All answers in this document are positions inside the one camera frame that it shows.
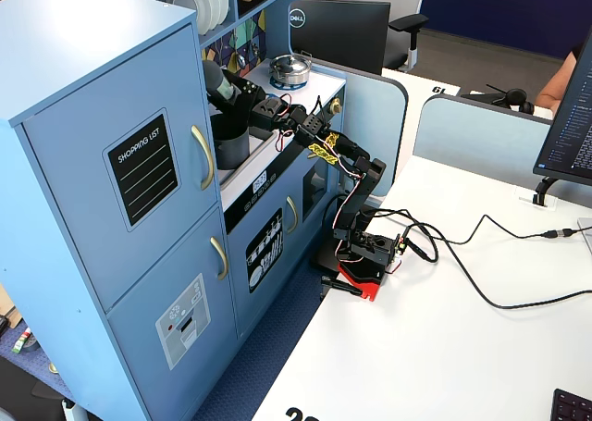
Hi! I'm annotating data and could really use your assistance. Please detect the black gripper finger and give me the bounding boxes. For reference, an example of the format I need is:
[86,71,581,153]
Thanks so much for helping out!
[208,97,253,126]
[229,72,268,112]

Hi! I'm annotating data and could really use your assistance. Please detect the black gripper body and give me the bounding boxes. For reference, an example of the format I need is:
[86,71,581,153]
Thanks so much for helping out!
[250,94,306,133]

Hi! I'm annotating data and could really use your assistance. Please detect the gray cylindrical salt shaker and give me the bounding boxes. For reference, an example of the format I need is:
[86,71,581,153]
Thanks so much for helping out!
[202,59,241,104]

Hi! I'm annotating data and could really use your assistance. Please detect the person's bare forearm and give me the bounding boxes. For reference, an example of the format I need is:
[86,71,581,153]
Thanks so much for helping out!
[535,50,579,112]

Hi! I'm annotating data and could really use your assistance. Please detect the gray toy cooking pot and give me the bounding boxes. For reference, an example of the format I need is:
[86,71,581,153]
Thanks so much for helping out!
[211,115,252,171]

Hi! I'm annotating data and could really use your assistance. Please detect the silver metal pot with lid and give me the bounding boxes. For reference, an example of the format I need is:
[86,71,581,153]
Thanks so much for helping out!
[269,54,312,85]

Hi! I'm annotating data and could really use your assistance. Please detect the light blue desk divider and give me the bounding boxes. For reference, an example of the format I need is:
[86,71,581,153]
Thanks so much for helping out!
[413,93,592,209]
[314,58,410,200]

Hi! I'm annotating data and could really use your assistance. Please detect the black Dell monitor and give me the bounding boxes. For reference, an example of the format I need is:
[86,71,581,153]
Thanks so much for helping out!
[289,0,392,76]

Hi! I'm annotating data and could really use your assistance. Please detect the blue toy kitchen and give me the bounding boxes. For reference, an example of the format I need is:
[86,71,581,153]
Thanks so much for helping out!
[0,0,348,421]

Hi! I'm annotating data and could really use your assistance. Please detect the white desk number label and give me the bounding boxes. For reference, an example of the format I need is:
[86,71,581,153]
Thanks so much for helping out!
[418,81,462,97]

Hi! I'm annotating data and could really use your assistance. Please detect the black table clamp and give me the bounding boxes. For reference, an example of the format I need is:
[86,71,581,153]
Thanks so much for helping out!
[320,275,364,302]

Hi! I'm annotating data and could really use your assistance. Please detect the blue door with shopping list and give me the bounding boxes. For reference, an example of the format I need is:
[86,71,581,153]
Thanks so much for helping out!
[22,22,219,314]

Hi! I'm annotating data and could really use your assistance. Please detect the blue door with dish print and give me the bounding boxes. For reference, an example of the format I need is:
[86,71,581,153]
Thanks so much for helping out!
[227,198,306,339]

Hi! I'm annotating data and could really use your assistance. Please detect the black headphones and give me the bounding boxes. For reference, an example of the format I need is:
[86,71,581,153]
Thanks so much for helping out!
[460,83,537,115]

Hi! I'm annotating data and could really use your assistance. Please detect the blue door with ice dispenser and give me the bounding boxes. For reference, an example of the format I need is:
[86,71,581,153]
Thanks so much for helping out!
[106,205,240,421]

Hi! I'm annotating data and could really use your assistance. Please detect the monitor with lit screen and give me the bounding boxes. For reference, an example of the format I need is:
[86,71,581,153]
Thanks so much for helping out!
[533,30,592,186]

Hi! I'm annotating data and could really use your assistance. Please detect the black keyboard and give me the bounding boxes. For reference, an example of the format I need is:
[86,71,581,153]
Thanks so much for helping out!
[550,388,592,421]

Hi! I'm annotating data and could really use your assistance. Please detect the gold fridge door handle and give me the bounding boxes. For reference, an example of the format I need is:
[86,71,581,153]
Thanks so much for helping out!
[191,124,216,192]

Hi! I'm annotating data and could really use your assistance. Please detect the gold dishwasher door handle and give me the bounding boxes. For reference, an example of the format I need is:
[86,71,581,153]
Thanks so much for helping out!
[285,195,300,235]

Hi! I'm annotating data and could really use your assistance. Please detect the gold freezer door handle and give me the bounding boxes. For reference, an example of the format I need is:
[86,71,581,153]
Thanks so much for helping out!
[210,236,229,281]

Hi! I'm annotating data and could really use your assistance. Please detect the red robot base mount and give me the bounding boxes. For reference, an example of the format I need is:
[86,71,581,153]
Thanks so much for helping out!
[337,259,402,303]

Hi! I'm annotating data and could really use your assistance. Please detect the thick black power cable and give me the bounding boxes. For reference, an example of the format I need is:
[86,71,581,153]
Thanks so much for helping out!
[369,207,592,310]

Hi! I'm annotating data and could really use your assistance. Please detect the black monitor mount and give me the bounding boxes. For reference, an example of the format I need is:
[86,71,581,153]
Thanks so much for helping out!
[531,176,559,207]

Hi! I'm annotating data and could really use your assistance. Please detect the thin black USB cable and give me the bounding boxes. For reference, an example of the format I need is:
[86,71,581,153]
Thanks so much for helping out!
[406,213,579,256]

